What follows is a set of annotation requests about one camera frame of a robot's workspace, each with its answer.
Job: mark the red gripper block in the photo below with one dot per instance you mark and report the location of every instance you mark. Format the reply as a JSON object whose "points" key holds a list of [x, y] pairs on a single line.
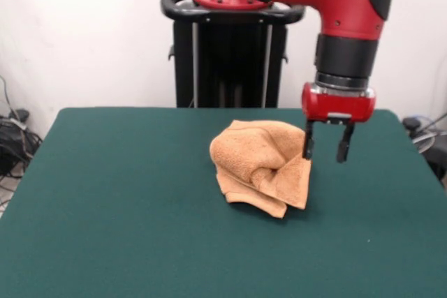
{"points": [[335, 106]]}

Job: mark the tan terry towel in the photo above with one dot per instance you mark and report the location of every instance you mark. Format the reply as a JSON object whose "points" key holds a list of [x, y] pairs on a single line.
{"points": [[244, 151]]}

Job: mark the dark green table cloth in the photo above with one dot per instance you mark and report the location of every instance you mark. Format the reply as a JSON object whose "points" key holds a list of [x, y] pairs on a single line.
{"points": [[104, 207]]}

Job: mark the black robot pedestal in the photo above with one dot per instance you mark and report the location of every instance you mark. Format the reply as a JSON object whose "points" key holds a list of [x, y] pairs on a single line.
{"points": [[227, 67]]}

